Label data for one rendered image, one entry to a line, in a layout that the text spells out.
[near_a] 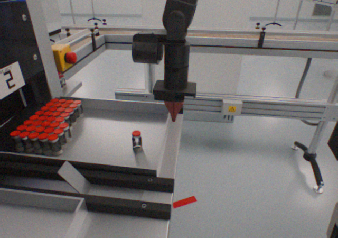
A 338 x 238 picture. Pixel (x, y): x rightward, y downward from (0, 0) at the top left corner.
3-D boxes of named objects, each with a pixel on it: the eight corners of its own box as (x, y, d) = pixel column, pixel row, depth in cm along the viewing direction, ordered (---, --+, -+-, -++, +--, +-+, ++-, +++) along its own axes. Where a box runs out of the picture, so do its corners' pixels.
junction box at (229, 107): (221, 115, 148) (223, 102, 144) (221, 110, 153) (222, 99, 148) (240, 116, 147) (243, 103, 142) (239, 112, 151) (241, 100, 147)
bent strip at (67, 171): (64, 195, 42) (56, 172, 39) (72, 183, 44) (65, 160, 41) (139, 206, 40) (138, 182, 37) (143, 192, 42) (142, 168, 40)
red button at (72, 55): (63, 65, 75) (60, 53, 73) (68, 61, 78) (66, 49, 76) (73, 65, 75) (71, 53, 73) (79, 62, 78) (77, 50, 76)
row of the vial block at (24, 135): (22, 153, 52) (16, 136, 49) (64, 112, 67) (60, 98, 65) (31, 153, 51) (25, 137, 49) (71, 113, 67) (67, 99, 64)
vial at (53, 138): (50, 155, 51) (45, 139, 48) (55, 149, 53) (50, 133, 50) (59, 156, 50) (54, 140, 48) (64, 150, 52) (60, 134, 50)
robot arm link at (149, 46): (185, 11, 43) (188, 8, 51) (127, 8, 45) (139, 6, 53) (181, 72, 49) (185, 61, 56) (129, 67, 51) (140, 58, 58)
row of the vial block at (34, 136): (31, 154, 51) (26, 137, 49) (71, 113, 67) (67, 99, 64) (40, 154, 51) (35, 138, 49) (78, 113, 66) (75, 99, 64)
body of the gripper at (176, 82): (157, 85, 60) (157, 58, 57) (196, 89, 59) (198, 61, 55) (152, 97, 55) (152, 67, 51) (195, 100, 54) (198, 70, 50)
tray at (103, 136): (-1, 164, 49) (-7, 152, 47) (62, 106, 71) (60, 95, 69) (157, 183, 44) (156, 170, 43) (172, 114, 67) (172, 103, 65)
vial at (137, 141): (131, 152, 52) (130, 136, 50) (133, 145, 54) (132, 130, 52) (141, 152, 52) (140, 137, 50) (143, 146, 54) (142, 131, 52)
